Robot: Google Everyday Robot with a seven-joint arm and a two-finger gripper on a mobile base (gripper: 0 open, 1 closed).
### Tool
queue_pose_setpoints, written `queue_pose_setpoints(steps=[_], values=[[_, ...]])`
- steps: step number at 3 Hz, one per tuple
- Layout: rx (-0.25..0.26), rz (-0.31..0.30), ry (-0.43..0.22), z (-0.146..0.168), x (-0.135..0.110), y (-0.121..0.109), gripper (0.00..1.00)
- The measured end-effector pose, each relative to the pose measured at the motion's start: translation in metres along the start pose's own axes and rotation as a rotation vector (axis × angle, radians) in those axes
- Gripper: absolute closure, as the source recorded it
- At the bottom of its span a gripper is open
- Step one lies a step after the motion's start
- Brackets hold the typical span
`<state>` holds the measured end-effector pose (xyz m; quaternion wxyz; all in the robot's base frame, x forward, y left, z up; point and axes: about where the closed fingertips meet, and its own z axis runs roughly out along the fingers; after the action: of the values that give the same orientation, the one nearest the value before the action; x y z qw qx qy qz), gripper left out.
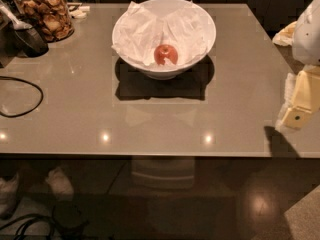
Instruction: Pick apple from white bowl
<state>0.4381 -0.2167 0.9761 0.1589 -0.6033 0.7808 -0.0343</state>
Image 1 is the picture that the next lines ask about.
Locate glass jar of dried chips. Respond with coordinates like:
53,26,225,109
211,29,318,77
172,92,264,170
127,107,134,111
14,0,74,42

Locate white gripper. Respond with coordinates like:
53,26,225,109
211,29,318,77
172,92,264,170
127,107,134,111
281,0,320,129

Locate yellow cloth at table edge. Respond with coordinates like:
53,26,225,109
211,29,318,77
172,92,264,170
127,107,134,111
272,21,297,46

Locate black cables on floor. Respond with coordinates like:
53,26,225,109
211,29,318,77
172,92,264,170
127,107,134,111
0,203,88,240

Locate white paper liner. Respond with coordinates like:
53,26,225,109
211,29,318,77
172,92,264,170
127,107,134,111
112,0,207,69

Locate white shoe left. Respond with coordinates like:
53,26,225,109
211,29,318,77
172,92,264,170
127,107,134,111
0,173,19,219

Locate black round pan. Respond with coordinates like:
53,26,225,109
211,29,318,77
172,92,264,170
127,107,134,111
14,28,49,57

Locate white plastic spoon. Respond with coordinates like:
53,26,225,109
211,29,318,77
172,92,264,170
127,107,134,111
0,1,32,30

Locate white shoe right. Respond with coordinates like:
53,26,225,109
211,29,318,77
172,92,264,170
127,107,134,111
45,167,74,201

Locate white ceramic bowl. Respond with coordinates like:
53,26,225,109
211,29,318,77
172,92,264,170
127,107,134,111
112,3,217,80

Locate small white items on table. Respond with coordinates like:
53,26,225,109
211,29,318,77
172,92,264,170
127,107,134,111
68,3,90,19

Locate black cable on table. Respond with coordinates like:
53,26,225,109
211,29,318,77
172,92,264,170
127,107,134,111
0,75,45,119

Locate red apple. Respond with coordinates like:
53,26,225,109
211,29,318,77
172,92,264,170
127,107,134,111
154,44,178,65

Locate white shoe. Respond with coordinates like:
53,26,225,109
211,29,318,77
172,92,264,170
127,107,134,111
45,167,74,201
0,173,19,219

